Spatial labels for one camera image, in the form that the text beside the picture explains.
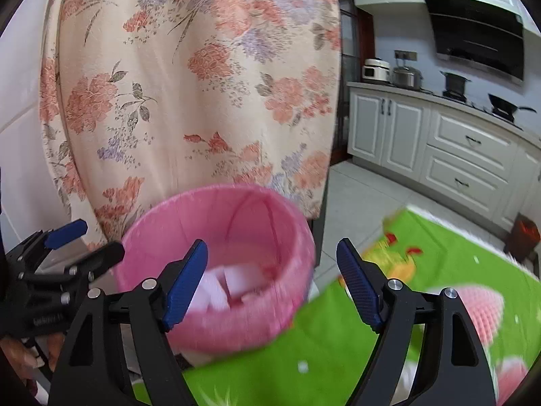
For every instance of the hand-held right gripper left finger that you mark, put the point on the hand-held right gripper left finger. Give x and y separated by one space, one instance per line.
186 283

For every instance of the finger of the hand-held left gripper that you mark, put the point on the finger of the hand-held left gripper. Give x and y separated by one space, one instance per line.
63 231
99 254

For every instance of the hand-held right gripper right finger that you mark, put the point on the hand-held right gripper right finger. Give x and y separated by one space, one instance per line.
359 283

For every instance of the pink bagged trash bin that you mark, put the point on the pink bagged trash bin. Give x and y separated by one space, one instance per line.
262 228

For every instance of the person's left hand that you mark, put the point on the person's left hand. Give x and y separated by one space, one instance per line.
17 353

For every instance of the white paper scraps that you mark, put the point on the white paper scraps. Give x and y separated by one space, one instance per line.
219 287

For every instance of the green cartoon print tablecloth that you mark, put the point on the green cartoon print tablecloth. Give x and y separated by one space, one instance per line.
317 346

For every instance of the fruit in white foam net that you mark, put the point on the fruit in white foam net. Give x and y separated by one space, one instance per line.
482 308

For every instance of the white lower kitchen cabinets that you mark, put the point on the white lower kitchen cabinets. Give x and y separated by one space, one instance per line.
422 135

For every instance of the floral curtain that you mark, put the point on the floral curtain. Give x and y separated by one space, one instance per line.
190 93

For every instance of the silver pressure cooker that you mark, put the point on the silver pressure cooker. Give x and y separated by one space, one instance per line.
405 78

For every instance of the white rice cooker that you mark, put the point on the white rice cooker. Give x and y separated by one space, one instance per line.
375 71

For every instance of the black cooking pot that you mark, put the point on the black cooking pot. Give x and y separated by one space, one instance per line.
454 83

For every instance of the black wok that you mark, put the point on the black wok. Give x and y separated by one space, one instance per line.
503 105

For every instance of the dark framed glass door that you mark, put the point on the dark framed glass door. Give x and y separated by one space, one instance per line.
353 50

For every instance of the black range hood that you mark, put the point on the black range hood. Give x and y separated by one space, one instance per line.
473 34

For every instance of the grey wall outlet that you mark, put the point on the grey wall outlet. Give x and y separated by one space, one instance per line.
405 55

